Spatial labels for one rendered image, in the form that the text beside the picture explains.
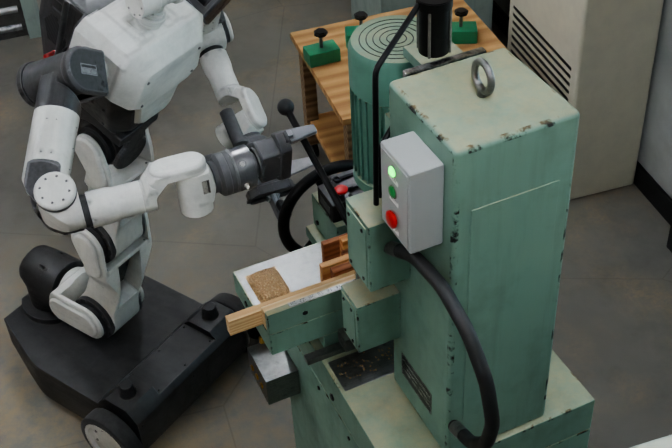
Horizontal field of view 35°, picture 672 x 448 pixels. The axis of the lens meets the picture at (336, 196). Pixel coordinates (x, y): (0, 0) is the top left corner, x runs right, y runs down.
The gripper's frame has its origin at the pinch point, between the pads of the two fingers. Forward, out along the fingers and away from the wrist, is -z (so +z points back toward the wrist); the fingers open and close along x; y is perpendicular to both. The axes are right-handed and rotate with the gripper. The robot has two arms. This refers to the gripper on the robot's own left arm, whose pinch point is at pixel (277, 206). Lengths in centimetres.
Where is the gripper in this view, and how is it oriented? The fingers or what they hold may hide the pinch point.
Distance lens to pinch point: 259.4
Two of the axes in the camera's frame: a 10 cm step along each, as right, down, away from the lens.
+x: -8.8, 2.5, -4.1
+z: -3.9, -8.7, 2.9
